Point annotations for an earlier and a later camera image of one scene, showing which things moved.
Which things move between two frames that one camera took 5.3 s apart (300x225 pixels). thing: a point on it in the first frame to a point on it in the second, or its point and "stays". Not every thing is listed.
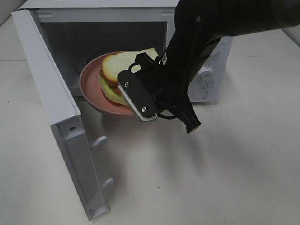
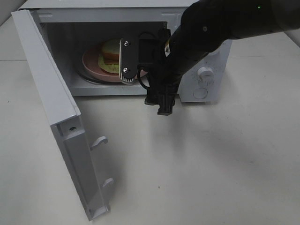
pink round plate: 91,89 to 90,59
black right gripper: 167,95 to 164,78
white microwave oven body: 75,29 stays
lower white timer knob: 206,76 stays
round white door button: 200,93 stays
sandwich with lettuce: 111,65 to 108,61
